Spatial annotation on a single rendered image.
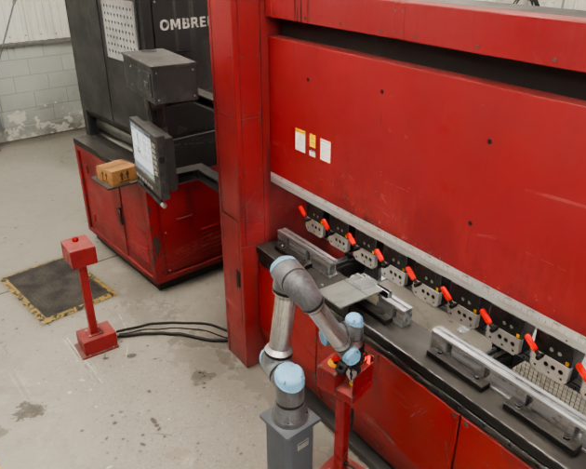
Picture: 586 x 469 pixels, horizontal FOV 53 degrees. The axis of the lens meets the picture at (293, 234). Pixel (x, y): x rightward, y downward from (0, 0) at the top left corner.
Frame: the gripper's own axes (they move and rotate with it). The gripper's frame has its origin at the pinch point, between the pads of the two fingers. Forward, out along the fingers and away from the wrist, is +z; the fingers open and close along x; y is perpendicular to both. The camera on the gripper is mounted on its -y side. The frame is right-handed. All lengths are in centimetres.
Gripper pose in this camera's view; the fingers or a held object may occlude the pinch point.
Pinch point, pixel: (352, 381)
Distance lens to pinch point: 275.5
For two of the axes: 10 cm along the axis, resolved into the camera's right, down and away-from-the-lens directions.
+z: 0.5, 8.6, 5.0
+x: -7.6, -2.9, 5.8
